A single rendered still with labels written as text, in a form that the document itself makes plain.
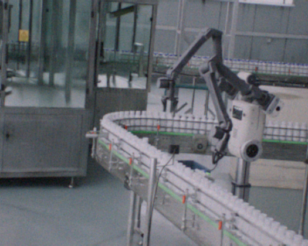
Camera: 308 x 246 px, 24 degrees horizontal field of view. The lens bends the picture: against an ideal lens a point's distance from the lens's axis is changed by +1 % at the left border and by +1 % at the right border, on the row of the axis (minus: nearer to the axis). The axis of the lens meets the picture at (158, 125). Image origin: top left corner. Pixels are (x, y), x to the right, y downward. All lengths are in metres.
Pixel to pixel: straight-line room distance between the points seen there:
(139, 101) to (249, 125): 5.40
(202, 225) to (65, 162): 4.14
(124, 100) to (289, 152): 4.00
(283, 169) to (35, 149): 3.06
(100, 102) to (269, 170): 2.57
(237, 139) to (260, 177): 4.05
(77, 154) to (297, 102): 2.75
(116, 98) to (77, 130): 2.18
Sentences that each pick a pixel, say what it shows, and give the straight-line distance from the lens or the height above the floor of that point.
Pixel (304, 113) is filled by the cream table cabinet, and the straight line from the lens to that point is 8.82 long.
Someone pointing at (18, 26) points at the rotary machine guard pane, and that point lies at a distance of 7.59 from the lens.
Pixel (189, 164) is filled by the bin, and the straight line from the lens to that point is 5.46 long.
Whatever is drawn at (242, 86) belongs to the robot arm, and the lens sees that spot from 4.53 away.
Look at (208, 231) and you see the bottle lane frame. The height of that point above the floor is 0.93.
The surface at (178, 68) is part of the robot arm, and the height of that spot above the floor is 1.69.
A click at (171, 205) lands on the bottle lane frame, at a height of 0.92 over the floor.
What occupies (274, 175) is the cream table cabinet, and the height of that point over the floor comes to 0.15.
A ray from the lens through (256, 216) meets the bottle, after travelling 3.48.
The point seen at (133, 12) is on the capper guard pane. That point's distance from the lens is 9.91.
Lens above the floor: 2.11
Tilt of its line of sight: 10 degrees down
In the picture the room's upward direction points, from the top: 5 degrees clockwise
